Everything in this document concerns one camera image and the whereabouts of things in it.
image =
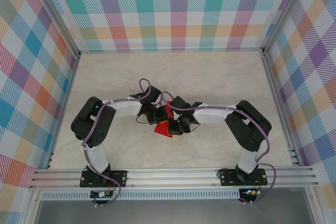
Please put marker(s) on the red paper sheet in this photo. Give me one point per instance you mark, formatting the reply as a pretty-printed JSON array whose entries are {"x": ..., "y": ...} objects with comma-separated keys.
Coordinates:
[{"x": 160, "y": 129}]

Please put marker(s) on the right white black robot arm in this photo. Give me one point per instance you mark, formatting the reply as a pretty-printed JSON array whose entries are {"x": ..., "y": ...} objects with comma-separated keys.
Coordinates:
[{"x": 249, "y": 129}]

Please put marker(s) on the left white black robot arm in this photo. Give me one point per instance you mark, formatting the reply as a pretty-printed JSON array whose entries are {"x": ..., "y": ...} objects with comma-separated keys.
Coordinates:
[{"x": 92, "y": 127}]

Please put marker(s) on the grey metal panel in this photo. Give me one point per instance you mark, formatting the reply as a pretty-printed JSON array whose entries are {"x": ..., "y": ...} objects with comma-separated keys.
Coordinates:
[{"x": 170, "y": 212}]

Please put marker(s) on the small circuit board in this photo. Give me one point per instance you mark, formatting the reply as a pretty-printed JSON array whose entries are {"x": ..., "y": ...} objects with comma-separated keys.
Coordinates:
[
  {"x": 250, "y": 192},
  {"x": 99, "y": 194}
]

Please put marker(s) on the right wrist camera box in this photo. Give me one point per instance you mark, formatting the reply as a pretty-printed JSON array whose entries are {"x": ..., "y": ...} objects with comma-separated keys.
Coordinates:
[{"x": 180, "y": 104}]

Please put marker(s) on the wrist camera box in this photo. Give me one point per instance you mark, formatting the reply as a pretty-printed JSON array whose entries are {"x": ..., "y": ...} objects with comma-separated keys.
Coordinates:
[
  {"x": 180, "y": 104},
  {"x": 154, "y": 95}
]

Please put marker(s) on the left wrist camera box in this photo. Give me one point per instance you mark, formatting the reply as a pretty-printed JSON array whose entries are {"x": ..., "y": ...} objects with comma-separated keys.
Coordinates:
[{"x": 154, "y": 95}]

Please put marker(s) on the aluminium mounting rail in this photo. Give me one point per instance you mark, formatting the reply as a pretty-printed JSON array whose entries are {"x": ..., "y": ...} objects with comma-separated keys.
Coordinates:
[{"x": 170, "y": 179}]

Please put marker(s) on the aluminium back rail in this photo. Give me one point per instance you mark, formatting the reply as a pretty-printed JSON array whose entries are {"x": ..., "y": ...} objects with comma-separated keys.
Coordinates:
[{"x": 170, "y": 51}]

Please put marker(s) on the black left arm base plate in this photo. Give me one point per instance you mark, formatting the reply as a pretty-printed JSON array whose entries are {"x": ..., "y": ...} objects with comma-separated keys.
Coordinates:
[{"x": 119, "y": 178}]

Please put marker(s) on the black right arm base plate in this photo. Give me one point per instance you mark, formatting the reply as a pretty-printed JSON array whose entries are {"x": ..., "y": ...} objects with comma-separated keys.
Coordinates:
[{"x": 227, "y": 178}]

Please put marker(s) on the aluminium side rail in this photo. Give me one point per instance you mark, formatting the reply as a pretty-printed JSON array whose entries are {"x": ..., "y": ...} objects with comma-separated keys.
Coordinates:
[
  {"x": 275, "y": 90},
  {"x": 69, "y": 90}
]

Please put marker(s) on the aluminium frame post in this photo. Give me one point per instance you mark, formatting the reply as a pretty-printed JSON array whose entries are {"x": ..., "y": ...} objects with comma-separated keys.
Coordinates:
[
  {"x": 57, "y": 11},
  {"x": 284, "y": 11}
]

